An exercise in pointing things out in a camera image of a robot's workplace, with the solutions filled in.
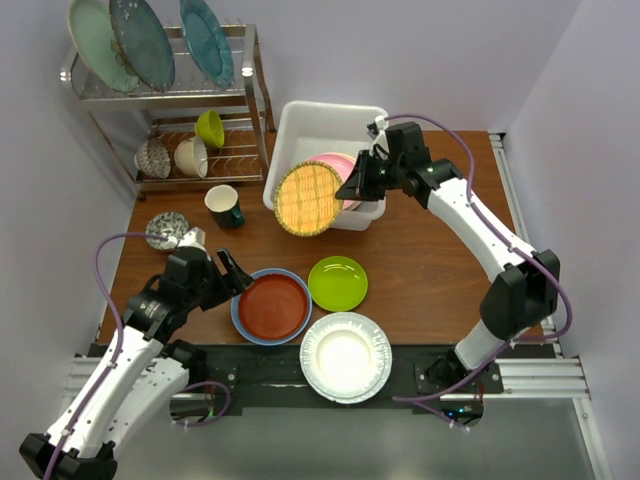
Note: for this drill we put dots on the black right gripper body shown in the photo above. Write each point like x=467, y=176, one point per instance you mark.
x=383, y=175

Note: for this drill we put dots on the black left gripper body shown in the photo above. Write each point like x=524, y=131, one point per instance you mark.
x=212, y=291

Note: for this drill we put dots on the red brown plate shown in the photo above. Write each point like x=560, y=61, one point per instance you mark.
x=274, y=307

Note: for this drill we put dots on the woven bamboo tray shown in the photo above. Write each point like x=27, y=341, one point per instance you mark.
x=305, y=202

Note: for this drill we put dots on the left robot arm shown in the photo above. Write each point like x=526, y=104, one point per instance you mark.
x=142, y=368

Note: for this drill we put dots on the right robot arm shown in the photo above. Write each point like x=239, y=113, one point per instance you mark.
x=524, y=281

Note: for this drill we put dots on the white plastic bin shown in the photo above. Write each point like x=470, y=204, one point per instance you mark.
x=311, y=128

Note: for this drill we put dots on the leaf patterned bowl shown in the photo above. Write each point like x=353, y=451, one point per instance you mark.
x=165, y=230

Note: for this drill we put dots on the dark green mug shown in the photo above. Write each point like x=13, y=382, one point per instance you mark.
x=222, y=201

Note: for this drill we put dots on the lime green plate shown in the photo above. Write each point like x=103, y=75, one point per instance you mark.
x=338, y=283

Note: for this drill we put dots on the cream white bowl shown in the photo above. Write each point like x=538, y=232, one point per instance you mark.
x=191, y=157

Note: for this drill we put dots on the white scalloped deep plate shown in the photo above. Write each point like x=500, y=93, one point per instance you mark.
x=345, y=352

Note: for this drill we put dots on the grey patterned bowl on rack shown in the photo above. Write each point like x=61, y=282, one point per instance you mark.
x=153, y=159

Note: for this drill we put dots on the metal dish rack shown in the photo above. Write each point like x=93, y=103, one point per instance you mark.
x=170, y=117

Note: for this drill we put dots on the white plate under scalloped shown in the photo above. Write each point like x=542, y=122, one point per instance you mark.
x=369, y=393

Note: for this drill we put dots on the lime green bowl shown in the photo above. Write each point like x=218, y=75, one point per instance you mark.
x=210, y=129

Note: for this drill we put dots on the teal large plate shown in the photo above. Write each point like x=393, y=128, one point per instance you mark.
x=207, y=42

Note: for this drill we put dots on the dark blue speckled plate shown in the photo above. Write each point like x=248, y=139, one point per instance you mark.
x=143, y=42

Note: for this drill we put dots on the mint green large plate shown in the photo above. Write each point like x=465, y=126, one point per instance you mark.
x=91, y=31

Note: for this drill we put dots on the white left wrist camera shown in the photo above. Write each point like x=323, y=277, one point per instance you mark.
x=194, y=237

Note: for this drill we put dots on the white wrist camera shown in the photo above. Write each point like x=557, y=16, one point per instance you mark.
x=379, y=124
x=194, y=237

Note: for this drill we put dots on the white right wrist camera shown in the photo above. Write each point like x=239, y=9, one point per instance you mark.
x=379, y=124

